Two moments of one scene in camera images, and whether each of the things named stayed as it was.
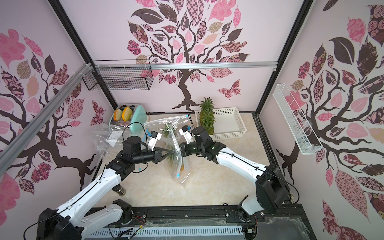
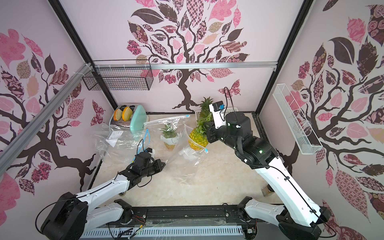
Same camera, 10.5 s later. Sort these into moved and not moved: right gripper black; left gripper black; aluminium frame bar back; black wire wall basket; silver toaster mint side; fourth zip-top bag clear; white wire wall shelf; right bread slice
Moved: left gripper black; right gripper black
Not moved: fourth zip-top bag clear; right bread slice; silver toaster mint side; black wire wall basket; aluminium frame bar back; white wire wall shelf
